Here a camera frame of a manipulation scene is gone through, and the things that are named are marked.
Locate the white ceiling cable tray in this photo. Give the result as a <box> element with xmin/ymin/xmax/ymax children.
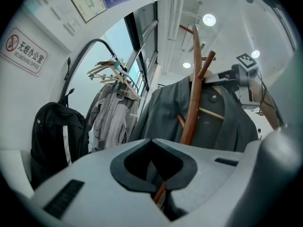
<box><xmin>162</xmin><ymin>0</ymin><xmax>183</xmax><ymax>75</ymax></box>

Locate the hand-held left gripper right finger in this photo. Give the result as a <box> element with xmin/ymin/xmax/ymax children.
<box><xmin>152</xmin><ymin>138</ymin><xmax>251</xmax><ymax>214</ymax></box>

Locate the black framed glass window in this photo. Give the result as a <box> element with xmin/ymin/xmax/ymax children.
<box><xmin>123</xmin><ymin>1</ymin><xmax>160</xmax><ymax>99</ymax></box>

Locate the black metal garment rail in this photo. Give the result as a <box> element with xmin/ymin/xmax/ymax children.
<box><xmin>60</xmin><ymin>38</ymin><xmax>143</xmax><ymax>104</ymax></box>

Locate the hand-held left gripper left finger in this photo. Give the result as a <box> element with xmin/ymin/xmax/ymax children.
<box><xmin>33</xmin><ymin>138</ymin><xmax>171</xmax><ymax>227</ymax></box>

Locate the person's right forearm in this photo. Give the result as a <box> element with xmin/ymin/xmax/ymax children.
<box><xmin>248</xmin><ymin>78</ymin><xmax>284</xmax><ymax>132</ymax></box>

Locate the dark grey jacket clothing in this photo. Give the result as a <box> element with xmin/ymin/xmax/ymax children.
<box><xmin>129</xmin><ymin>76</ymin><xmax>259</xmax><ymax>222</ymax></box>

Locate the framed floor plan poster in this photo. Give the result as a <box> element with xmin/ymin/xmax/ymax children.
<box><xmin>62</xmin><ymin>0</ymin><xmax>108</xmax><ymax>24</ymax></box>

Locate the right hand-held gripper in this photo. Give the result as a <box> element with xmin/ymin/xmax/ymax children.
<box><xmin>203</xmin><ymin>52</ymin><xmax>261</xmax><ymax>111</ymax></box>

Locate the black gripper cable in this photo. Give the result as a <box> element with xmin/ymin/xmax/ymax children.
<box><xmin>257</xmin><ymin>67</ymin><xmax>285</xmax><ymax>126</ymax></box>

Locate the brown wooden coat rack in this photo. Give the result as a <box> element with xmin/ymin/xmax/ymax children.
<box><xmin>153</xmin><ymin>24</ymin><xmax>217</xmax><ymax>204</ymax></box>

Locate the white red-bordered wall sign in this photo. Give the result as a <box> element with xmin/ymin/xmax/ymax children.
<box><xmin>0</xmin><ymin>27</ymin><xmax>50</xmax><ymax>78</ymax></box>

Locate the light wooden clothes hanger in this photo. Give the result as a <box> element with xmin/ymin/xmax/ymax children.
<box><xmin>188</xmin><ymin>69</ymin><xmax>229</xmax><ymax>121</ymax></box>

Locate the light grey beige jacket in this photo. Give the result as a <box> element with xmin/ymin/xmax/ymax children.
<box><xmin>85</xmin><ymin>82</ymin><xmax>141</xmax><ymax>149</ymax></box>

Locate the white wall switch panel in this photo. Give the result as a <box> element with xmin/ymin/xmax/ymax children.
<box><xmin>62</xmin><ymin>19</ymin><xmax>81</xmax><ymax>35</ymax></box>

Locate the black backpack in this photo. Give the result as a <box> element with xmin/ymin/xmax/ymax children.
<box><xmin>30</xmin><ymin>88</ymin><xmax>90</xmax><ymax>190</ymax></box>

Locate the bunch of wooden hangers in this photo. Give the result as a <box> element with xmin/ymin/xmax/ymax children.
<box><xmin>86</xmin><ymin>60</ymin><xmax>142</xmax><ymax>99</ymax></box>

